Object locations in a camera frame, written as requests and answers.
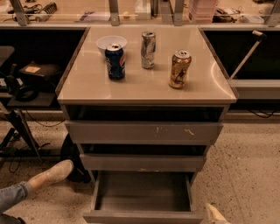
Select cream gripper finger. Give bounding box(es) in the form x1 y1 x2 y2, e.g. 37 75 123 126
206 204 231 224

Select grey bottom drawer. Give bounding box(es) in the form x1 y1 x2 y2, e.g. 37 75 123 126
83 171 202 224

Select grey drawer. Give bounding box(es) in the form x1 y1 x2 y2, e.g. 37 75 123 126
66 106 225 145
83 171 202 224
77 143 209 172

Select grey drawer cabinet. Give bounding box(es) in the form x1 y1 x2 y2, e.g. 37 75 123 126
55 25 240 185

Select grey middle drawer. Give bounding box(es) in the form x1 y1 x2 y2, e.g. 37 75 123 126
77 143 209 172

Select grey top drawer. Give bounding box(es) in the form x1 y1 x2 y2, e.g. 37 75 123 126
66 106 225 145

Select beige shoe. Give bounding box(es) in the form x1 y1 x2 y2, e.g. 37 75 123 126
28 159 74 191

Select gold dented can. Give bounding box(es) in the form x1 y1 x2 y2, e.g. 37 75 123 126
169 49 192 88

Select silver crushed can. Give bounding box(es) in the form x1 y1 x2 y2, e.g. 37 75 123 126
141 31 156 69

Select blue pepsi can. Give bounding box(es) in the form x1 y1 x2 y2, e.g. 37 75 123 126
105 44 125 80

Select blue jeans leg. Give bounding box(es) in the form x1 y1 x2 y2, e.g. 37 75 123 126
0 181 32 214

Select pink plastic bin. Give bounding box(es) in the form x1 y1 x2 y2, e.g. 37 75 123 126
188 0 218 24

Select white bowl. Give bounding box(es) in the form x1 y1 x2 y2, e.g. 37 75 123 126
96 35 127 56

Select black bag with label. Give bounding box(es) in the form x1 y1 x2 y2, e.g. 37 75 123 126
18 61 63 93

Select black headphones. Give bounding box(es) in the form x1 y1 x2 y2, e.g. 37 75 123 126
4 75 39 102

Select white stick with handle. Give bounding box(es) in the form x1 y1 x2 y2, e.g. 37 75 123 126
229 30 267 80

